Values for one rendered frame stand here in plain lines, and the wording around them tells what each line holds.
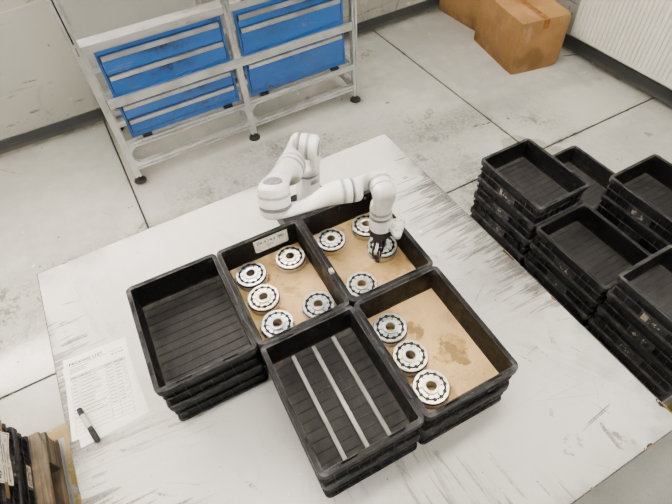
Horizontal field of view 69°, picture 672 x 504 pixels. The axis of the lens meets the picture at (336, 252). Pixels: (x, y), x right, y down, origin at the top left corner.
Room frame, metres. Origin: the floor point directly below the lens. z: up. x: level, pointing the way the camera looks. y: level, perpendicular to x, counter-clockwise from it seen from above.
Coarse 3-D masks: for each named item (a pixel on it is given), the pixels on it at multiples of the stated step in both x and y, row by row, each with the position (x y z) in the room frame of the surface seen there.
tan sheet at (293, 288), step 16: (272, 256) 1.09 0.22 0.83; (272, 272) 1.02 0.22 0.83; (304, 272) 1.01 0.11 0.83; (240, 288) 0.96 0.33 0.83; (288, 288) 0.95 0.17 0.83; (304, 288) 0.94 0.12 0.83; (320, 288) 0.93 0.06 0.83; (288, 304) 0.88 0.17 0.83; (336, 304) 0.87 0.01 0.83; (256, 320) 0.83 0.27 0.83; (304, 320) 0.82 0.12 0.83
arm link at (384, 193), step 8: (376, 184) 1.02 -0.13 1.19; (384, 184) 1.01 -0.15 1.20; (392, 184) 1.02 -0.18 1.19; (376, 192) 1.00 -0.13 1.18; (384, 192) 0.99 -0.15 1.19; (392, 192) 1.00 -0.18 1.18; (376, 200) 0.99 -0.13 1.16; (384, 200) 0.99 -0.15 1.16; (392, 200) 1.00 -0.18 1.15; (376, 208) 1.01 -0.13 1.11; (384, 208) 1.00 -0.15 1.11; (376, 216) 1.01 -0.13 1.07; (384, 216) 1.01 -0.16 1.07
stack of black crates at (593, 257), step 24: (576, 216) 1.50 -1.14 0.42; (600, 216) 1.43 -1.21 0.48; (552, 240) 1.32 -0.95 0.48; (576, 240) 1.39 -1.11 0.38; (600, 240) 1.38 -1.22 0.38; (624, 240) 1.30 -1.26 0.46; (528, 264) 1.37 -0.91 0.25; (552, 264) 1.27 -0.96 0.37; (576, 264) 1.18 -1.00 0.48; (600, 264) 1.24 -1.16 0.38; (624, 264) 1.23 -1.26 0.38; (552, 288) 1.22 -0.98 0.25; (576, 288) 1.14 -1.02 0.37; (600, 288) 1.06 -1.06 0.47; (576, 312) 1.09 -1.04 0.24
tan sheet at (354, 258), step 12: (336, 228) 1.19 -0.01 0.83; (348, 228) 1.19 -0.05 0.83; (348, 240) 1.13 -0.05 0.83; (360, 240) 1.13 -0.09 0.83; (348, 252) 1.08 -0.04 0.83; (360, 252) 1.07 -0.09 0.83; (336, 264) 1.03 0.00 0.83; (348, 264) 1.02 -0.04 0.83; (360, 264) 1.02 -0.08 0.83; (372, 264) 1.01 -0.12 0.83; (384, 264) 1.01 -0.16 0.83; (396, 264) 1.01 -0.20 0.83; (408, 264) 1.00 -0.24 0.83; (348, 276) 0.97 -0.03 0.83; (384, 276) 0.96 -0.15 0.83; (396, 276) 0.96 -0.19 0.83
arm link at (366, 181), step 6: (366, 174) 1.06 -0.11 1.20; (372, 174) 1.06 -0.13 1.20; (378, 174) 1.06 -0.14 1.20; (384, 174) 1.06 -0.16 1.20; (354, 180) 1.03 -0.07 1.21; (360, 180) 1.04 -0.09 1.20; (366, 180) 1.05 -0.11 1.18; (372, 180) 1.05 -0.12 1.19; (378, 180) 1.03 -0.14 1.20; (384, 180) 1.03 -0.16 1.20; (390, 180) 1.04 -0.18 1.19; (354, 186) 1.01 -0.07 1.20; (360, 186) 1.02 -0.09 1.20; (366, 186) 1.05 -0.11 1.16; (372, 186) 1.03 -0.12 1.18; (354, 192) 1.00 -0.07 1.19; (360, 192) 1.00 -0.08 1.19; (354, 198) 0.99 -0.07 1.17; (360, 198) 1.00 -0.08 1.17
